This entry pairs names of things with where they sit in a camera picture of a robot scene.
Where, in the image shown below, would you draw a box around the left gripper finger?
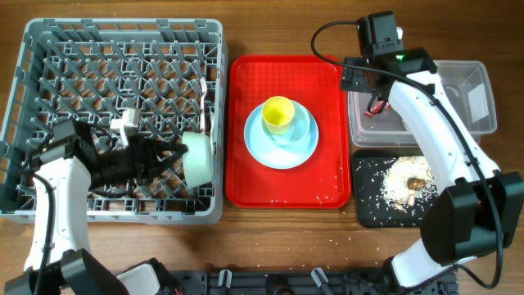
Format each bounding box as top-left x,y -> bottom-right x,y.
154,141 -> 188,154
149,154 -> 182,183

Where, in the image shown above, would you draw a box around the green food bowl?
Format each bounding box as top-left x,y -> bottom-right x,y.
182,131 -> 215,188

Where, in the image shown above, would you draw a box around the white plastic spoon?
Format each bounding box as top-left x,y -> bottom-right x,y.
209,111 -> 215,155

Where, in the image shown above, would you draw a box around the red snack wrapper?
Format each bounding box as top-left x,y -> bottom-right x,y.
364,101 -> 391,118

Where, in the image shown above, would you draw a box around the white plastic fork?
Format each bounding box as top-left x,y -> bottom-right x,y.
199,76 -> 208,134

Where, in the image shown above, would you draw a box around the light blue plate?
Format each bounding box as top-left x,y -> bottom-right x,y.
244,104 -> 319,170

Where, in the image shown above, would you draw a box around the yellow plastic cup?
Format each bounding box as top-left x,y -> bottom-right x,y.
262,96 -> 295,135

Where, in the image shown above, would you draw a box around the rice and mushroom leftovers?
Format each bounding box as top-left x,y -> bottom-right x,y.
381,156 -> 436,211

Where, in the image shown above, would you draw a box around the small green saucer bowl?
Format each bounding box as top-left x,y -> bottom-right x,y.
263,104 -> 310,143

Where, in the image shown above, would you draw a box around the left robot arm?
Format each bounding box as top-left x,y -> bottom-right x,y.
4,120 -> 188,294

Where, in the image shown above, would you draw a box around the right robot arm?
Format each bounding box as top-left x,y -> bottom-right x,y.
342,11 -> 523,294

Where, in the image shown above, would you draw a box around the grey plastic dishwasher rack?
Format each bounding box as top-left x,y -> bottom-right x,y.
1,19 -> 228,225

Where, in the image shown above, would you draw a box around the clear plastic storage bin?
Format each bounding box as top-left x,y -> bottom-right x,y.
347,60 -> 497,148

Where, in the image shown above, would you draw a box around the red plastic serving tray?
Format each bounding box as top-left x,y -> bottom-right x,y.
224,55 -> 351,209

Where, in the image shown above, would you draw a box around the black plastic tray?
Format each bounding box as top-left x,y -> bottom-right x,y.
351,149 -> 438,228

